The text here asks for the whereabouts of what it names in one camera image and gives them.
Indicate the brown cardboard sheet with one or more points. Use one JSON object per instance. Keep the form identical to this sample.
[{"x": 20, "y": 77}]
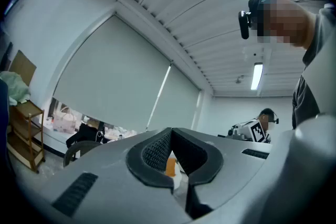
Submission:
[{"x": 23, "y": 65}]

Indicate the orange pillow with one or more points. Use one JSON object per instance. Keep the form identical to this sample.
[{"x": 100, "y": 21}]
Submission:
[{"x": 172, "y": 166}]

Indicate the black jacket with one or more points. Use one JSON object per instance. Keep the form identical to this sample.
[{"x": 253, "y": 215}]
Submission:
[{"x": 86, "y": 135}]

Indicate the pink translucent bag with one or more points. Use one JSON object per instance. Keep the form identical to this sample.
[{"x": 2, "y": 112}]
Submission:
[{"x": 64, "y": 122}]

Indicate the black head-worn camera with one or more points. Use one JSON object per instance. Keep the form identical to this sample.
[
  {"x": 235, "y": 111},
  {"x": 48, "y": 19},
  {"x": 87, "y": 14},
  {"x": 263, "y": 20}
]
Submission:
[{"x": 244, "y": 25}]

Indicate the person's dark grey shirt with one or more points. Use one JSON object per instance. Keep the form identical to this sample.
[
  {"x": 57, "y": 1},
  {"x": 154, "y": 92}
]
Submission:
[{"x": 304, "y": 102}]

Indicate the grey cloth pile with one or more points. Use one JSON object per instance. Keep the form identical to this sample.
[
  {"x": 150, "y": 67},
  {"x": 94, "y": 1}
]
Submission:
[{"x": 123, "y": 133}]

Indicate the pale green cloth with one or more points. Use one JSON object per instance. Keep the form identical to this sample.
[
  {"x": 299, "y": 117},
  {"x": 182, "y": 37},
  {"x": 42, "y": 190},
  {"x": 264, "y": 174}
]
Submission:
[{"x": 15, "y": 86}]

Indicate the grey roller blind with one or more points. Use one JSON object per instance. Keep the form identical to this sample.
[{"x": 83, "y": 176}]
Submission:
[
  {"x": 178, "y": 102},
  {"x": 113, "y": 73}
]

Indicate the dark wicker chair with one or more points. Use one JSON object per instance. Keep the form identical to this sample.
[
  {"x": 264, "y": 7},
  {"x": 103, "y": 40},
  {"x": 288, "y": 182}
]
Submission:
[{"x": 78, "y": 148}]

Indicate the long ceiling light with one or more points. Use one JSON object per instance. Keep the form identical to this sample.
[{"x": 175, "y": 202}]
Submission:
[{"x": 256, "y": 76}]

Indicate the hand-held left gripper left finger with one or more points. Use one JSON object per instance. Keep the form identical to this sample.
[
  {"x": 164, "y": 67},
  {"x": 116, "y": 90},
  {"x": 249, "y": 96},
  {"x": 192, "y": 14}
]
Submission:
[{"x": 105, "y": 186}]

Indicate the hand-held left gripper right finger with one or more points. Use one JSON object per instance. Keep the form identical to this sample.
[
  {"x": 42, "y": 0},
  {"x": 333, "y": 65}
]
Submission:
[{"x": 236, "y": 165}]

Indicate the person's head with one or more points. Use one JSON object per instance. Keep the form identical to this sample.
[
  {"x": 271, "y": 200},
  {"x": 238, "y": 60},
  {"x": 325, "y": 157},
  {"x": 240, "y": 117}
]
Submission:
[{"x": 283, "y": 21}]

